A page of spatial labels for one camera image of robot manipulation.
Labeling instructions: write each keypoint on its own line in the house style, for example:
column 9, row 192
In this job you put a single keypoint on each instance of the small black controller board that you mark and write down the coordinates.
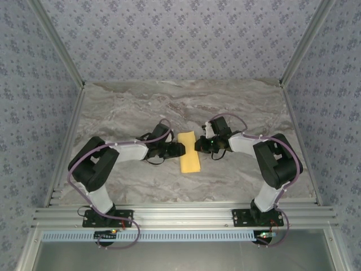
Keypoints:
column 105, row 235
column 265, row 235

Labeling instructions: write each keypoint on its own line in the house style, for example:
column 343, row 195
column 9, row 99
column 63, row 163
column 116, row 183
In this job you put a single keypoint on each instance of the aluminium frame post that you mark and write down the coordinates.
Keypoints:
column 307, row 39
column 56, row 39

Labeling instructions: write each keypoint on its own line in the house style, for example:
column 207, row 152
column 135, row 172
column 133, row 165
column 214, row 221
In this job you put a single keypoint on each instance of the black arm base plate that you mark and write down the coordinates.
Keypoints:
column 127, row 216
column 239, row 217

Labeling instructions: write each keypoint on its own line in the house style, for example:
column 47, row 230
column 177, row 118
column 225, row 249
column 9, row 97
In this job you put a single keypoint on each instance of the aluminium frame rail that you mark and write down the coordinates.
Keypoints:
column 301, row 141
column 70, row 135

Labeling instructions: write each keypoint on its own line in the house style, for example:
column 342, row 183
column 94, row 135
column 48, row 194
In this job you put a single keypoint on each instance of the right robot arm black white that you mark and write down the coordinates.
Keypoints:
column 279, row 166

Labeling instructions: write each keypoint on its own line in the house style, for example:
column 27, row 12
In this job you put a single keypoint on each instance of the yellow paper sheet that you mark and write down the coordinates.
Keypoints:
column 190, row 163

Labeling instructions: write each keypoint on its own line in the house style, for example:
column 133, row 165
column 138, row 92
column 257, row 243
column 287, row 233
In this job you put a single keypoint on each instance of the wide aluminium frame beam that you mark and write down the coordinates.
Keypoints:
column 180, row 216

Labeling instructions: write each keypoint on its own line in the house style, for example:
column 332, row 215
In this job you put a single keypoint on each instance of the grey metal panel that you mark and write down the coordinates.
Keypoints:
column 183, row 257

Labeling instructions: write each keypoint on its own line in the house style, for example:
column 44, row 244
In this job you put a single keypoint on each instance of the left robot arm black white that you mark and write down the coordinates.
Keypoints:
column 93, row 166

